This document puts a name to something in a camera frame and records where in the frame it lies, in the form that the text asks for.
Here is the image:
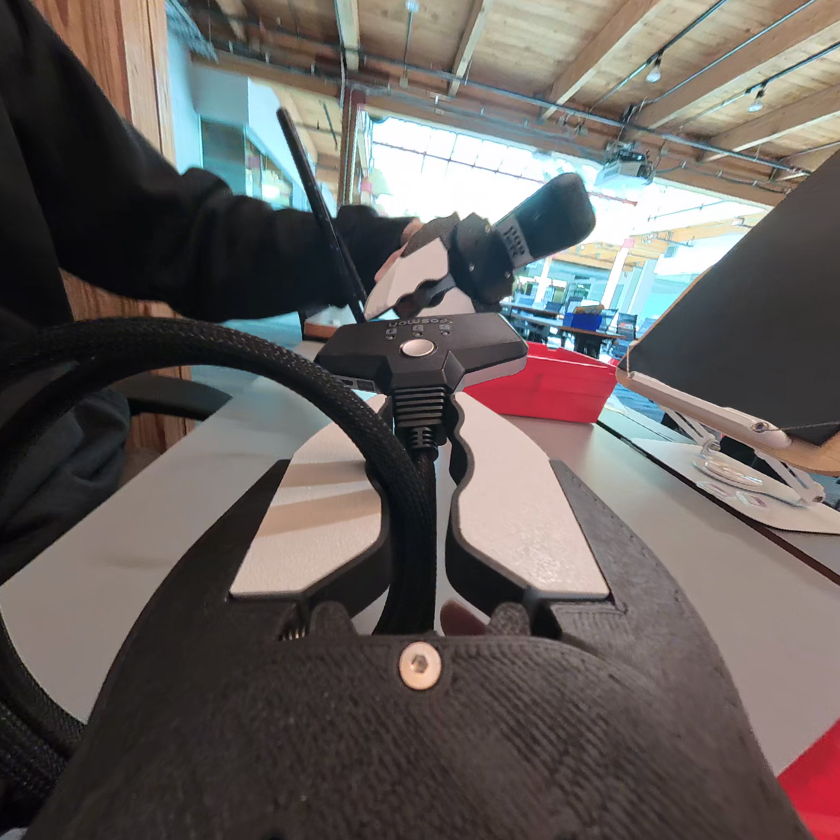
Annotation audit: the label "thick black braided cable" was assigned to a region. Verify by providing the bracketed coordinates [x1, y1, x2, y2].
[0, 318, 439, 805]

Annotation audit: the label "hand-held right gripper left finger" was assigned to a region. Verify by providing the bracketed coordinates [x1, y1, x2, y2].
[230, 395, 392, 599]

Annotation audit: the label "ceiling projector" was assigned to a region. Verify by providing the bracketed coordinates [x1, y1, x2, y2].
[594, 147, 656, 189]

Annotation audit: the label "black switch hub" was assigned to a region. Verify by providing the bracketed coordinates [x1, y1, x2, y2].
[314, 313, 530, 455]

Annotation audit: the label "person's black clothing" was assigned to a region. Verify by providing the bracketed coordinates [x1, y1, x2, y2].
[0, 387, 132, 581]

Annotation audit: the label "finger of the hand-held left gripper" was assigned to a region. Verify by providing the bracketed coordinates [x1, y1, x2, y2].
[410, 287, 478, 321]
[363, 236, 455, 324]

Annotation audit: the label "black braided cable green plugs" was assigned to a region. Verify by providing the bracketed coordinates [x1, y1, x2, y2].
[276, 107, 368, 324]

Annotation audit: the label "black chair armrest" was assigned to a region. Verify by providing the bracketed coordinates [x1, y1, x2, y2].
[112, 374, 232, 422]

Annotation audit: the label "wooden post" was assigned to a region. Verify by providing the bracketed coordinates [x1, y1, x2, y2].
[33, 0, 196, 463]

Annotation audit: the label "red plastic bin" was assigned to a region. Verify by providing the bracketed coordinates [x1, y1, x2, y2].
[462, 341, 619, 425]

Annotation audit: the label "grey desk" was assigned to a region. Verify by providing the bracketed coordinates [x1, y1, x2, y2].
[0, 341, 840, 778]

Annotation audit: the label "white board stand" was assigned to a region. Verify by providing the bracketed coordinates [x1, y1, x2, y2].
[617, 369, 840, 534]

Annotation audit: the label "red bin with black divider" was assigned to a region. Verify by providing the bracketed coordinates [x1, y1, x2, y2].
[777, 721, 840, 840]

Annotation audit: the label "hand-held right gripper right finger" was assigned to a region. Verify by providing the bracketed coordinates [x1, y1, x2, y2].
[446, 392, 611, 613]

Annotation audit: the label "person's left hand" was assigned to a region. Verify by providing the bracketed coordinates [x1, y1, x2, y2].
[376, 218, 426, 284]

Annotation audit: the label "person's left forearm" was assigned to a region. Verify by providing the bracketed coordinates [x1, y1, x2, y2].
[0, 0, 421, 324]

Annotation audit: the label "person's right hand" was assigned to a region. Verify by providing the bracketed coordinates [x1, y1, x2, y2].
[440, 600, 492, 637]

